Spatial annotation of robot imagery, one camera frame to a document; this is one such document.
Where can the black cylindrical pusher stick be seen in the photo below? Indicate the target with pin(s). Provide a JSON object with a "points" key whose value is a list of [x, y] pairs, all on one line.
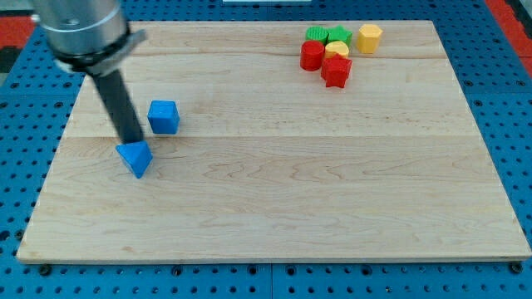
{"points": [[115, 97]]}

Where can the blue cube block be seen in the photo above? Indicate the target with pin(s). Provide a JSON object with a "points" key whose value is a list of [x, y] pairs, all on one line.
{"points": [[163, 117]]}

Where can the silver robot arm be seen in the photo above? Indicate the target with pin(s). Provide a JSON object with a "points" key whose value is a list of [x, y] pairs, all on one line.
{"points": [[94, 37]]}

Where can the blue triangle block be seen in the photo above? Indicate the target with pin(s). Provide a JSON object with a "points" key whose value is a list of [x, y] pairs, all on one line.
{"points": [[136, 157]]}

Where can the light wooden board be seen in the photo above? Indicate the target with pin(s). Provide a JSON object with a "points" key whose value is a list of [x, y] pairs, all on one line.
{"points": [[271, 165]]}

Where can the red cylinder block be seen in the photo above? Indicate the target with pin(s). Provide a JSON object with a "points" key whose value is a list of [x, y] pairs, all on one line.
{"points": [[311, 55]]}

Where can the green cylinder block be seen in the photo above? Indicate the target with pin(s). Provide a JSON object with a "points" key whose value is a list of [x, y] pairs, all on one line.
{"points": [[318, 34]]}

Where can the red star block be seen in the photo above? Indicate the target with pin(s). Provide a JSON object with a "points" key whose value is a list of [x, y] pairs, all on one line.
{"points": [[336, 70]]}

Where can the yellow heart block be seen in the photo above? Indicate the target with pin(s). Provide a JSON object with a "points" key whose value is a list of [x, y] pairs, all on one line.
{"points": [[336, 48]]}

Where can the green star block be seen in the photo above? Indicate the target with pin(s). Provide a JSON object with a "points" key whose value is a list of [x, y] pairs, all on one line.
{"points": [[339, 34]]}

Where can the yellow hexagon block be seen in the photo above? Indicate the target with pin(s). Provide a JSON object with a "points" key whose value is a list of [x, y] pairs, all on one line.
{"points": [[368, 39]]}

